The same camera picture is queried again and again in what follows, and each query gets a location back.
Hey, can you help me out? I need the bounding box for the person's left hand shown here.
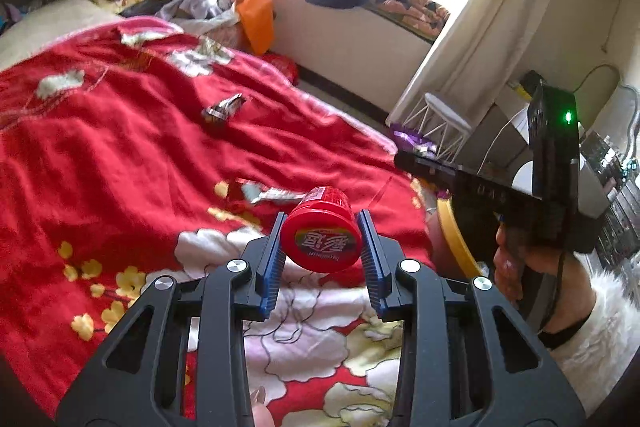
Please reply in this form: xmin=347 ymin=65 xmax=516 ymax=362
xmin=251 ymin=386 xmax=275 ymax=427

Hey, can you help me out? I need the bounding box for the white curtain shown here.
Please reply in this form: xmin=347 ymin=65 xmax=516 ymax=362
xmin=387 ymin=0 xmax=591 ymax=128

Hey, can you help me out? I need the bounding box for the orange bag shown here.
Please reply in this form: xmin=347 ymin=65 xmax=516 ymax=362
xmin=235 ymin=0 xmax=277 ymax=56

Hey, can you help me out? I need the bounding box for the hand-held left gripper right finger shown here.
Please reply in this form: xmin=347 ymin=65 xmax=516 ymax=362
xmin=356 ymin=209 xmax=586 ymax=427

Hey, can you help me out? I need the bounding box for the red shopping bag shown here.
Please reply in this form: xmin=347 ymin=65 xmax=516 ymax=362
xmin=260 ymin=53 xmax=300 ymax=85

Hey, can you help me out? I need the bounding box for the dark silver wrapper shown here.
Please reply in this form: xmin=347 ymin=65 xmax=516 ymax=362
xmin=201 ymin=93 xmax=247 ymax=124

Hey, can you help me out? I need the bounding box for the red plastic jar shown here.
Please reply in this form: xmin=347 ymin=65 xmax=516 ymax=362
xmin=279 ymin=187 xmax=365 ymax=272

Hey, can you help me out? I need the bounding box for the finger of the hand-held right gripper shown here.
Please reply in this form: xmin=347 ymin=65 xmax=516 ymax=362
xmin=394 ymin=151 xmax=453 ymax=192

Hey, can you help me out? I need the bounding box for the red floral blanket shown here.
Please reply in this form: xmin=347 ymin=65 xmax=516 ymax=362
xmin=0 ymin=17 xmax=441 ymax=427

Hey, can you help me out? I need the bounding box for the white wire stool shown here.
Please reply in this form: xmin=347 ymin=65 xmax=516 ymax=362
xmin=405 ymin=93 xmax=476 ymax=165

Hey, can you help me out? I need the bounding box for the purple wrapper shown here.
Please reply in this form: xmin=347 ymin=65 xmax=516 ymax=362
xmin=390 ymin=122 xmax=438 ymax=158

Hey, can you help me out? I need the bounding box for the person's right hand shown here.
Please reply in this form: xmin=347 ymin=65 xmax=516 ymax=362
xmin=492 ymin=227 xmax=598 ymax=338

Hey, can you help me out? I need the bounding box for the orange patterned quilt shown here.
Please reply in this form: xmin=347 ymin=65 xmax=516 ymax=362
xmin=370 ymin=0 xmax=451 ymax=42

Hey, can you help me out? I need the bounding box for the person's right forearm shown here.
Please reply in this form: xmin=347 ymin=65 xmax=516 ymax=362
xmin=540 ymin=267 xmax=640 ymax=413

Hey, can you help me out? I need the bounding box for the beige mattress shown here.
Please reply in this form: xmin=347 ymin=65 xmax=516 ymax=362
xmin=0 ymin=0 xmax=121 ymax=72

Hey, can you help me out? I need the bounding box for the white cable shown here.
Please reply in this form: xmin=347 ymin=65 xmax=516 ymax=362
xmin=477 ymin=107 xmax=531 ymax=172

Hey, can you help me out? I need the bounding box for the red silver wrapper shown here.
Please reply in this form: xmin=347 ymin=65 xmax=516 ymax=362
xmin=227 ymin=177 xmax=306 ymax=208

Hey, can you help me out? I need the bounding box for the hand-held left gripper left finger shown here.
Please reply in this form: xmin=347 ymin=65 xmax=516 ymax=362
xmin=55 ymin=212 xmax=288 ymax=427

